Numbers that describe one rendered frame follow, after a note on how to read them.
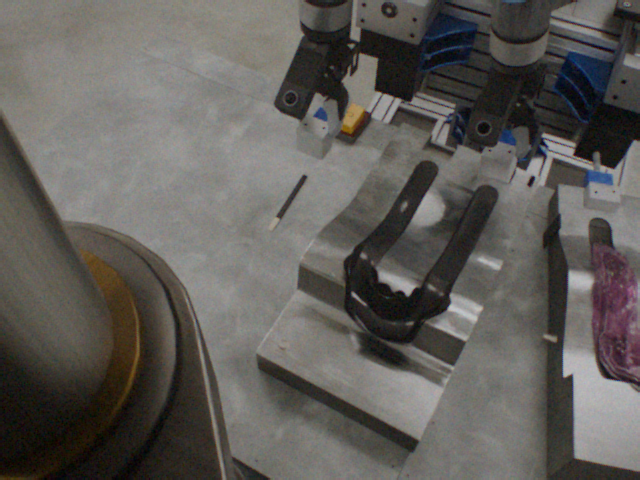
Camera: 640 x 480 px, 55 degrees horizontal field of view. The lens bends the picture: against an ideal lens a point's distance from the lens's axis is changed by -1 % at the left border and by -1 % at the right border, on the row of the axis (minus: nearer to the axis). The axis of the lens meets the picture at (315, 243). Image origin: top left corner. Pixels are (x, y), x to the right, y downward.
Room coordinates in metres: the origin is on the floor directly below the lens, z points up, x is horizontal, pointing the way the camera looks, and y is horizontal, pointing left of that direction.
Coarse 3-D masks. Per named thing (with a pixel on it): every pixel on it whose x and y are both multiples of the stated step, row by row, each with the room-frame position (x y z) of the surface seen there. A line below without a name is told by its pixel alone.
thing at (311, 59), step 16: (304, 48) 0.72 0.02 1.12; (320, 48) 0.72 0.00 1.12; (304, 64) 0.70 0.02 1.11; (320, 64) 0.70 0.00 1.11; (288, 80) 0.69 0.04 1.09; (304, 80) 0.68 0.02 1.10; (320, 80) 0.69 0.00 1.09; (288, 96) 0.66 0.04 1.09; (304, 96) 0.66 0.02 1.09; (288, 112) 0.65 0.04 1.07; (304, 112) 0.65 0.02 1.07
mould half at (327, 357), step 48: (384, 192) 0.65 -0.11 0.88; (432, 192) 0.65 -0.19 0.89; (528, 192) 0.66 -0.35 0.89; (336, 240) 0.52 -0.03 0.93; (432, 240) 0.56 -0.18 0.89; (480, 240) 0.56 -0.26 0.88; (336, 288) 0.45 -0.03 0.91; (480, 288) 0.46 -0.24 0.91; (288, 336) 0.40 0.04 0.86; (336, 336) 0.40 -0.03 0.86; (432, 336) 0.38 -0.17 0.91; (288, 384) 0.35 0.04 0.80; (336, 384) 0.33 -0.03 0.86; (384, 384) 0.33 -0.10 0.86; (432, 384) 0.33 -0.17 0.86; (384, 432) 0.27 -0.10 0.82
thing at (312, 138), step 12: (312, 120) 0.74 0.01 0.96; (324, 120) 0.76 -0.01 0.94; (300, 132) 0.72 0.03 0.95; (312, 132) 0.72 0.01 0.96; (324, 132) 0.72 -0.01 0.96; (300, 144) 0.72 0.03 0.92; (312, 144) 0.71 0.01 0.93; (324, 144) 0.71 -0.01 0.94; (312, 156) 0.71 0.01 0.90; (324, 156) 0.71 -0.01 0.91
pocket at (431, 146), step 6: (432, 138) 0.78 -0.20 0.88; (426, 144) 0.77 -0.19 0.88; (432, 144) 0.78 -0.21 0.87; (438, 144) 0.77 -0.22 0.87; (426, 150) 0.77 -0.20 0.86; (432, 150) 0.77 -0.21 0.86; (438, 150) 0.77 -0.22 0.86; (444, 150) 0.77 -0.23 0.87; (450, 150) 0.76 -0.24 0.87; (444, 156) 0.76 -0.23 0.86; (450, 156) 0.76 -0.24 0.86
